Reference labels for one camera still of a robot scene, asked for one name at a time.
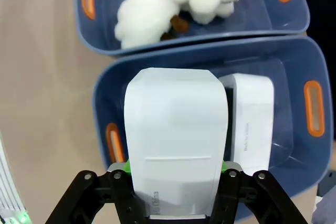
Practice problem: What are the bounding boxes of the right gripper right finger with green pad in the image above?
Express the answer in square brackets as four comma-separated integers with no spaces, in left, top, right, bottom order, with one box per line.
[209,161,309,224]

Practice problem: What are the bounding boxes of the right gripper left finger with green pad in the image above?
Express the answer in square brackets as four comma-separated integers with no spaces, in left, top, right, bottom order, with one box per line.
[46,161,148,224]

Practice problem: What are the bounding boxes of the white digital clock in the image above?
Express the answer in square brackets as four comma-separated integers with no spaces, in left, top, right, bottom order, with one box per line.
[218,73,275,177]
[123,67,229,216]

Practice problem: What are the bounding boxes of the white plush sheep brown ears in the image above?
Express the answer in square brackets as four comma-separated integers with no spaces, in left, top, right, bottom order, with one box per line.
[114,0,190,49]

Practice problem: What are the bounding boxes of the large blue plastic basket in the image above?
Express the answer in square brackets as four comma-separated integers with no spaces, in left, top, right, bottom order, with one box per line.
[91,36,334,199]

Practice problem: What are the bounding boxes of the white ridged device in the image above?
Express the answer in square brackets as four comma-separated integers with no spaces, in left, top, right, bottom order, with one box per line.
[0,132,33,224]

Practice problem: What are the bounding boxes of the blue plastic basket orange handles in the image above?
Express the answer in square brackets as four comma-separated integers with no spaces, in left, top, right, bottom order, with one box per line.
[73,0,311,57]

